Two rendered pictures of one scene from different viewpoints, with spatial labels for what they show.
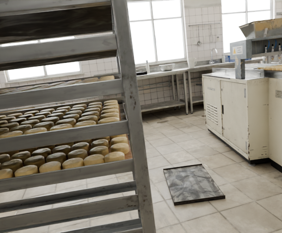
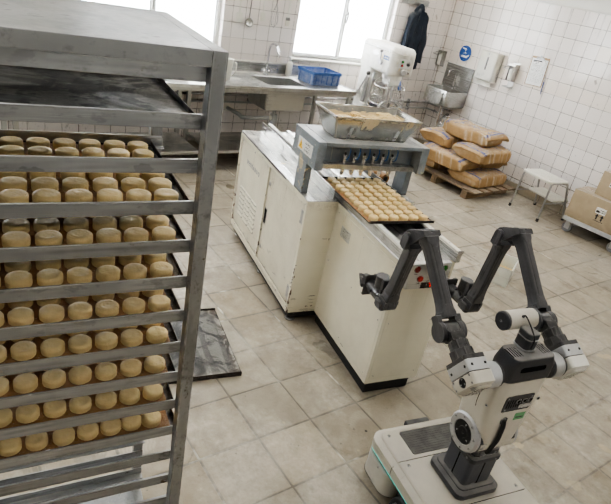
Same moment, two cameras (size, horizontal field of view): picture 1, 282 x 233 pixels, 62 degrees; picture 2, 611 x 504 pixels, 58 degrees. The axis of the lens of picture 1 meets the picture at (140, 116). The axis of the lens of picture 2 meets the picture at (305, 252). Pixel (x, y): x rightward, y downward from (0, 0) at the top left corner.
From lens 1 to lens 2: 1.07 m
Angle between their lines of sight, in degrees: 28
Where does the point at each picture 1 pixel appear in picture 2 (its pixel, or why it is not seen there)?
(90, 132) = (140, 410)
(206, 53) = (259, 47)
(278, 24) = (369, 126)
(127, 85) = (184, 383)
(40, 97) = (104, 388)
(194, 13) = not seen: outside the picture
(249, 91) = (307, 217)
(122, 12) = (192, 337)
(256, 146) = (300, 295)
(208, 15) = not seen: outside the picture
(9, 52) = (85, 358)
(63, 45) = (134, 351)
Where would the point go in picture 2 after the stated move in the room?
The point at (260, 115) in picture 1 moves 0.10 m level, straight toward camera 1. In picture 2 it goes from (315, 253) to (313, 261)
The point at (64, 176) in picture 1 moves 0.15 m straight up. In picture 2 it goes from (109, 442) to (110, 396)
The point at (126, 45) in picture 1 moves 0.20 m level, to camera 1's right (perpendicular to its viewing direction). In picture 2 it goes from (190, 358) to (271, 350)
